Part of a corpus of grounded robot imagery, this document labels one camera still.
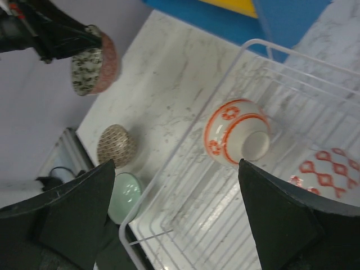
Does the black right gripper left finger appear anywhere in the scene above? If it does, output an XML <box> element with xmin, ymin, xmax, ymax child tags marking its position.
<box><xmin>1</xmin><ymin>160</ymin><xmax>115</xmax><ymax>269</ymax></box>

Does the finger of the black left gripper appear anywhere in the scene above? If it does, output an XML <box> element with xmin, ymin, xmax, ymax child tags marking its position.
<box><xmin>28</xmin><ymin>1</ymin><xmax>102</xmax><ymax>63</ymax></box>

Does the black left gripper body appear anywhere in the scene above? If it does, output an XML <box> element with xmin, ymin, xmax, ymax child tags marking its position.
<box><xmin>1</xmin><ymin>1</ymin><xmax>39</xmax><ymax>53</ymax></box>

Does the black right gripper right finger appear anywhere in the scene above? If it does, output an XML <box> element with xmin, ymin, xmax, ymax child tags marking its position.
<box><xmin>238</xmin><ymin>159</ymin><xmax>359</xmax><ymax>269</ymax></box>

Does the grey floral bowl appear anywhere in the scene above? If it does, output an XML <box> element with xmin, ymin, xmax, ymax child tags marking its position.
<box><xmin>71</xmin><ymin>25</ymin><xmax>120</xmax><ymax>96</ymax></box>

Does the blue triangle pattern bowl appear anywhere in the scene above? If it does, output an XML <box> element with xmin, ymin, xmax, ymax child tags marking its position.
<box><xmin>288</xmin><ymin>147</ymin><xmax>359</xmax><ymax>206</ymax></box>

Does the brown lattice bowl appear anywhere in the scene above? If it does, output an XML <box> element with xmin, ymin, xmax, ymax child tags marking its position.
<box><xmin>96</xmin><ymin>124</ymin><xmax>137</xmax><ymax>169</ymax></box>

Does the orange floral bowl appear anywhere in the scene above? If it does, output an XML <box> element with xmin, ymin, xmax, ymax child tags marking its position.
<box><xmin>202</xmin><ymin>98</ymin><xmax>271</xmax><ymax>165</ymax></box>

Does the pale green bowl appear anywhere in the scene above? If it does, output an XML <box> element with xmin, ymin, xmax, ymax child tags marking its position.
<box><xmin>108</xmin><ymin>173</ymin><xmax>143</xmax><ymax>225</ymax></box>

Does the blue shelf unit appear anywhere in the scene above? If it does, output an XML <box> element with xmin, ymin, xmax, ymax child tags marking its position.
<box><xmin>145</xmin><ymin>0</ymin><xmax>331</xmax><ymax>48</ymax></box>

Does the white wire dish rack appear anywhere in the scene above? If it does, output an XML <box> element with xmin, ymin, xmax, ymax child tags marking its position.
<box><xmin>119</xmin><ymin>39</ymin><xmax>359</xmax><ymax>269</ymax></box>

